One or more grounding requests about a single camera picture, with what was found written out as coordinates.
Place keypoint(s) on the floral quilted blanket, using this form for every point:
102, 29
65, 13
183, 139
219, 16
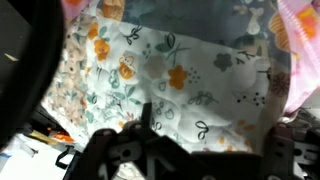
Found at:
215, 72

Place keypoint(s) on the pink fleece blanket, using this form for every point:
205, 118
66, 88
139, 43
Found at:
302, 25

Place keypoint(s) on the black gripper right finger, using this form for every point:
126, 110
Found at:
290, 154

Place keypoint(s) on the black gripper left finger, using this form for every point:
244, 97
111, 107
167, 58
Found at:
151, 154

